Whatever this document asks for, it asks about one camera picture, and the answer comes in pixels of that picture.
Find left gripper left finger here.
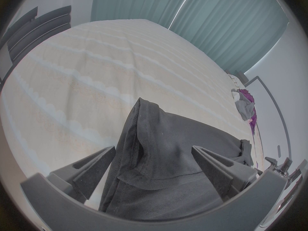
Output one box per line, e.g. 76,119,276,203
48,146,116,201

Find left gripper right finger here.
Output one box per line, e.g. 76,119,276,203
192,145,257,200

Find black T-shirt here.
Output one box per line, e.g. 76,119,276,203
98,98,254,221

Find bed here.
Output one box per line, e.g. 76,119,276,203
0,19,293,216

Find grey garment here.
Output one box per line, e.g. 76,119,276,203
235,100,255,121

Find purple satin garment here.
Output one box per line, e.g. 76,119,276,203
239,89,258,136

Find white printed pillow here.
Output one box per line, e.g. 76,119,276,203
227,74,241,86

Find grey bedside table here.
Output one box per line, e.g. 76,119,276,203
225,70,249,83

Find black chest of drawers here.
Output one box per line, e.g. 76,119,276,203
7,5,72,63

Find blue-green curtain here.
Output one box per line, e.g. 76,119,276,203
168,0,291,74
91,0,196,30

